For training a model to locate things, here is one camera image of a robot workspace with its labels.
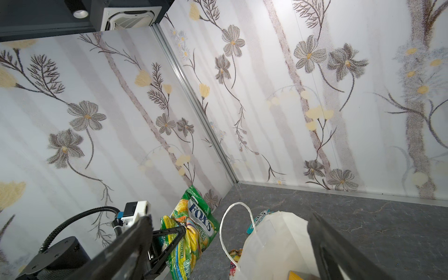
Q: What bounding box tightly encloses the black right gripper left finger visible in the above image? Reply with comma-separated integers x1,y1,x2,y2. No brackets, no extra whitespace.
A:
68,215,154,280

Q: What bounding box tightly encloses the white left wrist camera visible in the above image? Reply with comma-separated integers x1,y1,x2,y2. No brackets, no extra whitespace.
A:
117,201,151,231

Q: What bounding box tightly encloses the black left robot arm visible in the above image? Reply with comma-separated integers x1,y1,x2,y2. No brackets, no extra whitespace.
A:
17,219,186,280

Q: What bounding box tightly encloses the teal mint candy bag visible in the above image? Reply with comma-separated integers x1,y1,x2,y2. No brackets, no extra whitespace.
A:
246,210,272,235

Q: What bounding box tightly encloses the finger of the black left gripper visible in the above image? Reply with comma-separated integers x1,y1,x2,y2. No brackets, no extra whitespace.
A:
145,226,186,280

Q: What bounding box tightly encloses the orange fruits candy bag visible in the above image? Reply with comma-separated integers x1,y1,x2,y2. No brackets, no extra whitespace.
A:
229,248,243,280

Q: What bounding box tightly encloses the white patterned paper bag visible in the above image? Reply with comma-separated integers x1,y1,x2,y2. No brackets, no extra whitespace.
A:
219,211,320,280

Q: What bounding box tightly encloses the white ceiling air conditioner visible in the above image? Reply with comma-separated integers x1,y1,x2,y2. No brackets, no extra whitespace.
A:
90,0,173,31

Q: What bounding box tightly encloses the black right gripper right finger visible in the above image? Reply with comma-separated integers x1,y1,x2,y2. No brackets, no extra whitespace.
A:
307,213,392,280

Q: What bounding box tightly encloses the black left corrugated cable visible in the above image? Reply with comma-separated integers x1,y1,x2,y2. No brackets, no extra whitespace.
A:
37,206,123,253

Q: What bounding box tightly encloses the green tea candy bag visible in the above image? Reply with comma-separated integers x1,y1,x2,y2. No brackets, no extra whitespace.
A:
161,185,219,280

